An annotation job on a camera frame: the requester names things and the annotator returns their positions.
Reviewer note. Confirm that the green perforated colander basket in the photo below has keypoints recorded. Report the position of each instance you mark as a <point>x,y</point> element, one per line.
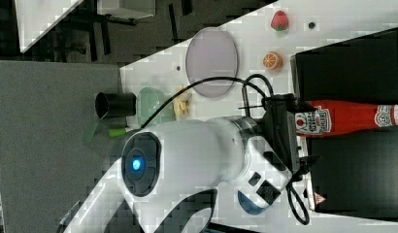
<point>149,100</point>

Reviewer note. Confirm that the red ketchup bottle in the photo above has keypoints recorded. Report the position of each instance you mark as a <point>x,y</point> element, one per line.
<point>331,118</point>

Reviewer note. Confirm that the yellow banana bunch toy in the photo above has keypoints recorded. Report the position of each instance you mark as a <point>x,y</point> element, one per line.
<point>180,104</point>

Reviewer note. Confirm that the grey round plate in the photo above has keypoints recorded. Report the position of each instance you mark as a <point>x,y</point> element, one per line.
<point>211,53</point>

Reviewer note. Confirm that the blue bowl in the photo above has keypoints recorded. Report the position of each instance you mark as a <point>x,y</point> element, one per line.
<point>248,206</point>

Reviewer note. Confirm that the red strawberry toy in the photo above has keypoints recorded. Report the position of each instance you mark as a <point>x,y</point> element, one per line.
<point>280,21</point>

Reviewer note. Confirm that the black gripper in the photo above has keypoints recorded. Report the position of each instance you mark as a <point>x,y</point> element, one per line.
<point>281,128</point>

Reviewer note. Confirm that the orange slice toy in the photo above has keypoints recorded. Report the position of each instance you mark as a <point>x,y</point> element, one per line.
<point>272,61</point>

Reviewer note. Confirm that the black toaster oven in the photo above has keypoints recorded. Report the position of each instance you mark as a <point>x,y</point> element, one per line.
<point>356,174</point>

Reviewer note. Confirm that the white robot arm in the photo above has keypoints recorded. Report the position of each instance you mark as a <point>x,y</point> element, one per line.
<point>168,173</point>

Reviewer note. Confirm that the black cylinder cup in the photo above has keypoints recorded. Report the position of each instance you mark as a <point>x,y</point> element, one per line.
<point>108,105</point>

